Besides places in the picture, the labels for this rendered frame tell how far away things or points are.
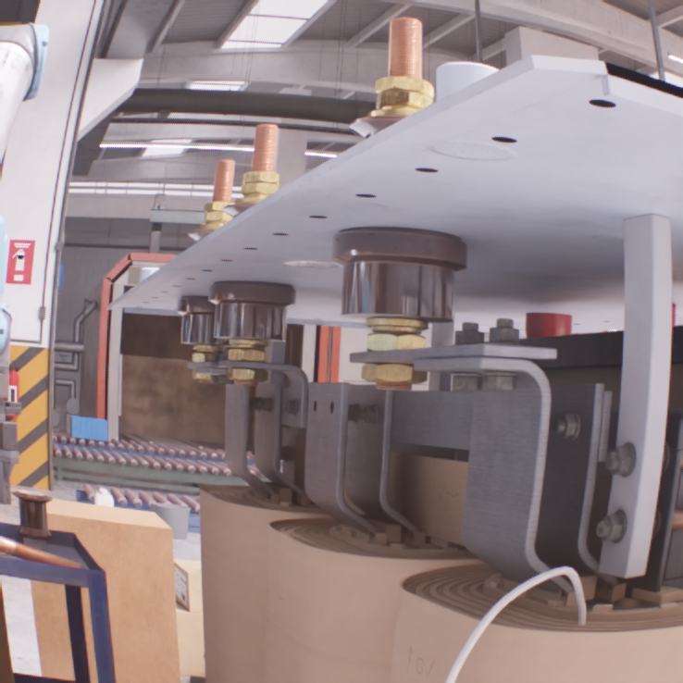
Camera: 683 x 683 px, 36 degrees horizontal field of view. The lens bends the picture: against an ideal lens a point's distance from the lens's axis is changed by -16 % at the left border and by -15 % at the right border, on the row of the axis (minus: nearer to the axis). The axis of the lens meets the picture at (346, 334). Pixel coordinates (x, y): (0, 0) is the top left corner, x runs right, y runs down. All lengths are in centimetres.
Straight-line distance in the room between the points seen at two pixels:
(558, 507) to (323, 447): 46
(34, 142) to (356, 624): 1076
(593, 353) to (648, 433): 63
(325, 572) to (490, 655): 42
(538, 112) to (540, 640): 34
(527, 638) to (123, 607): 178
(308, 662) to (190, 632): 319
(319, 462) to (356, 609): 21
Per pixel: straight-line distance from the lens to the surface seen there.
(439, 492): 118
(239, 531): 154
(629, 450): 76
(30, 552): 182
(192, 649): 436
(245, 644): 156
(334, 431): 119
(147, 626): 243
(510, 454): 80
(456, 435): 103
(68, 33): 1206
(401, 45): 101
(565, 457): 81
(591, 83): 46
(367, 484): 122
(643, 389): 76
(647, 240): 76
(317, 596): 113
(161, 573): 241
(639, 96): 44
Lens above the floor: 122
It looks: 3 degrees up
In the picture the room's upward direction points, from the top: 3 degrees clockwise
